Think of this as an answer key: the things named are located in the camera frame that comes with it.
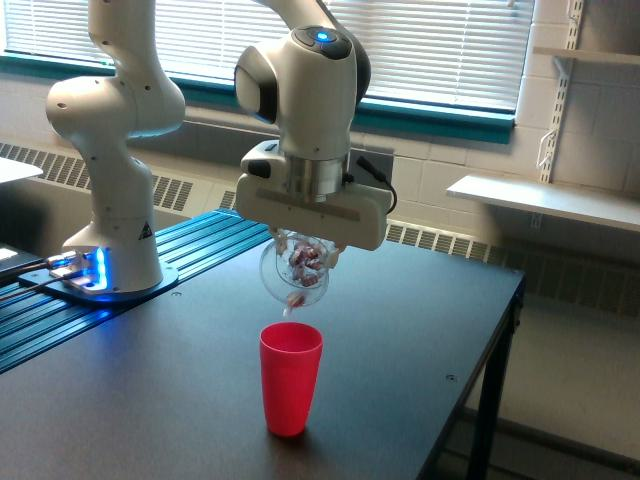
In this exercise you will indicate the white table top left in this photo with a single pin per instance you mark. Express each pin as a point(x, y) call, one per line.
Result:
point(11, 170)

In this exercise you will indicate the white window blinds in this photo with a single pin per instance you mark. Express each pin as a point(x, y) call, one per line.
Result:
point(467, 54)

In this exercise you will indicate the red white candies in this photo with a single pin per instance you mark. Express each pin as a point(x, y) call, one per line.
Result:
point(307, 275)

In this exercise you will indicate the white shelf rail standard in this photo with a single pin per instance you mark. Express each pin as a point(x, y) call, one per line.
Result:
point(563, 65)

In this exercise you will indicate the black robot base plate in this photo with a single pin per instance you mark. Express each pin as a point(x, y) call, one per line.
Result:
point(64, 291)

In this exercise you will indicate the clear plastic cup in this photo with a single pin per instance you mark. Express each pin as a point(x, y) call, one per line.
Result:
point(274, 263)

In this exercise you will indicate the red plastic cup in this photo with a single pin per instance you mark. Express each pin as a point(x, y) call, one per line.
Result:
point(290, 355)

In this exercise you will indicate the baseboard radiator grille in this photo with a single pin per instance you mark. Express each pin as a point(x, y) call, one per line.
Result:
point(39, 213)

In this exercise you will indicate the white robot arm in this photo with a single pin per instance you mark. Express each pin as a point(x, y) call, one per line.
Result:
point(307, 83)

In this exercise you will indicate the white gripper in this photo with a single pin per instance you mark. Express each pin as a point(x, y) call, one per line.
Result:
point(310, 197)

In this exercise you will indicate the upper white wall shelf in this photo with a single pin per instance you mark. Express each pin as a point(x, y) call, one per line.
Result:
point(589, 56)

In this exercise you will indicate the black table leg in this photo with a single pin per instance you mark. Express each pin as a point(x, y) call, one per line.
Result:
point(492, 388)

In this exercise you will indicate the lower white wall shelf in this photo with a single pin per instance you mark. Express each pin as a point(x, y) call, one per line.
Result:
point(577, 204)

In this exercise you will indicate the blue slotted aluminium rail plate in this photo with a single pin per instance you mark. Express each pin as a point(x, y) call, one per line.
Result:
point(33, 322)

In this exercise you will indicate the white wall shelf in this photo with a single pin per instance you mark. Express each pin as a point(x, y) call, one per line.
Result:
point(577, 204)
point(589, 56)

